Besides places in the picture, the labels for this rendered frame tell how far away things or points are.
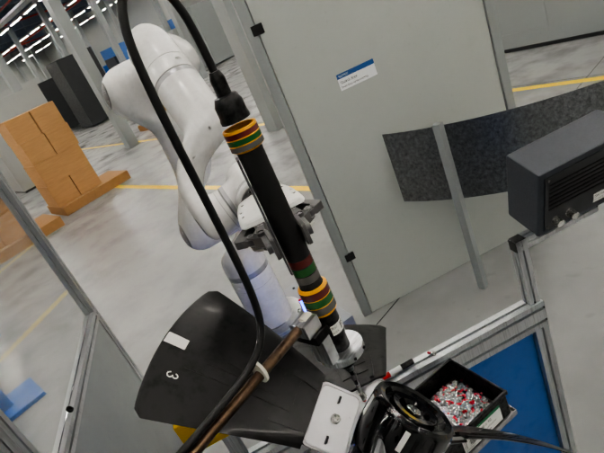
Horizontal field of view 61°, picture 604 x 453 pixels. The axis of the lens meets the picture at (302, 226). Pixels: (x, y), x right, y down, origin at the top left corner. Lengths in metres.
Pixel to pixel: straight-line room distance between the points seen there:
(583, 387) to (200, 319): 1.87
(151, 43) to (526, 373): 1.25
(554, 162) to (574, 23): 5.68
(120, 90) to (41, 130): 7.58
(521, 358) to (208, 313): 0.98
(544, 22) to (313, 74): 4.78
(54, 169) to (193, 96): 7.87
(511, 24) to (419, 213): 4.54
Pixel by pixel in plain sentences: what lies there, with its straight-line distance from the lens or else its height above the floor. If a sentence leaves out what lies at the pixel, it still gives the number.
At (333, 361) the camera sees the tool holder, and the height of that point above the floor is 1.31.
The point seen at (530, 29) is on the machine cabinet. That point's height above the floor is 0.24.
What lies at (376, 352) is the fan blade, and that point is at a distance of 0.94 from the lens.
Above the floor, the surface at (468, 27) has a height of 1.26.
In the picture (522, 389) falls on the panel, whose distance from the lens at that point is 1.60.
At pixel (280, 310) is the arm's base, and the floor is 1.02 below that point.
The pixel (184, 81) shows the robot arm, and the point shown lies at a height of 1.70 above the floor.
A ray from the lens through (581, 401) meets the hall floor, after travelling 2.35.
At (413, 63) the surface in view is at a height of 1.21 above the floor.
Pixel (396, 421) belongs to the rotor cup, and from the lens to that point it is 0.71.
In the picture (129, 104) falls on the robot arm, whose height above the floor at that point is 1.68.
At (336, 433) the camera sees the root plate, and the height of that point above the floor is 1.24.
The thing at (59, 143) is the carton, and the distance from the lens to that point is 8.80.
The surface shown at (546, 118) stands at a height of 0.86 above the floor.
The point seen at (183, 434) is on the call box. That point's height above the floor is 1.05.
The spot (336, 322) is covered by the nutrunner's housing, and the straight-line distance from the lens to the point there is 0.73.
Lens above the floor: 1.78
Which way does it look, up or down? 24 degrees down
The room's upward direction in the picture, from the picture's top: 24 degrees counter-clockwise
